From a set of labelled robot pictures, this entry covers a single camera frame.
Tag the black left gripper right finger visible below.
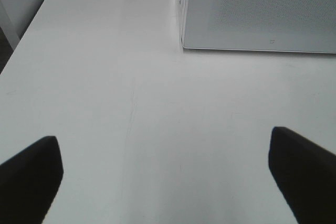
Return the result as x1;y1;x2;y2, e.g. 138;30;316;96
268;126;335;223

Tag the white microwave door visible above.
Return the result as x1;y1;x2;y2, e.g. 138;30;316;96
183;0;335;53

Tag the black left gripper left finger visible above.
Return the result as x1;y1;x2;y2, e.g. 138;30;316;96
1;136;64;223

